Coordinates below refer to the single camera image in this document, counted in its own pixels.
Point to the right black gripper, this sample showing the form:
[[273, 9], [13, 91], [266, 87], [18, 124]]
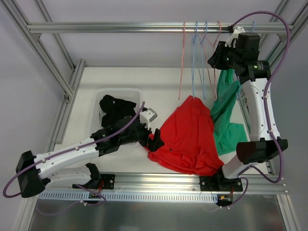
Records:
[[220, 56]]

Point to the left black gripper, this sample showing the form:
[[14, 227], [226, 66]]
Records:
[[149, 138]]

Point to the pink hanger with green top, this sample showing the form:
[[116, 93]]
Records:
[[212, 63]]

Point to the blue hanger with black top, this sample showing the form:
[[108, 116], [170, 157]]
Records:
[[202, 53]]

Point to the blue hanger with grey top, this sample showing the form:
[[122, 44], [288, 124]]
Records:
[[193, 50]]

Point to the pink wire hanger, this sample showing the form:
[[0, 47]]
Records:
[[182, 59]]

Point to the red tank top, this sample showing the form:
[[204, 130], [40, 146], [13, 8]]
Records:
[[189, 146]]

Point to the black tank top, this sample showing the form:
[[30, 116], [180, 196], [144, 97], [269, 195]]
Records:
[[115, 109]]

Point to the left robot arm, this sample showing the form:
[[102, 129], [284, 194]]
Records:
[[35, 172]]

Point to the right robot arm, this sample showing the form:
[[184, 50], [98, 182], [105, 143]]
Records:
[[240, 53]]

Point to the green tank top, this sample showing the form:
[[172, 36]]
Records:
[[226, 134]]

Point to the white plastic basket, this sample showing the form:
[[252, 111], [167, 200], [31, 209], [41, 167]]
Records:
[[128, 94]]

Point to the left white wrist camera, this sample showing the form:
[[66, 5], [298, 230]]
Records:
[[147, 115]]

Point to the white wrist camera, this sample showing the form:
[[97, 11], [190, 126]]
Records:
[[234, 33], [147, 115]]

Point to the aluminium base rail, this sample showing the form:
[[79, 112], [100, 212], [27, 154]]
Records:
[[158, 182]]

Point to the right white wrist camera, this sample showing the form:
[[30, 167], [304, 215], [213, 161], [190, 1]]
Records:
[[234, 33]]

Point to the aluminium hanging rail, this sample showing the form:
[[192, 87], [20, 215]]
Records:
[[127, 27]]

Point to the white slotted cable duct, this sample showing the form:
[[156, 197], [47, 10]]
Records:
[[131, 196]]

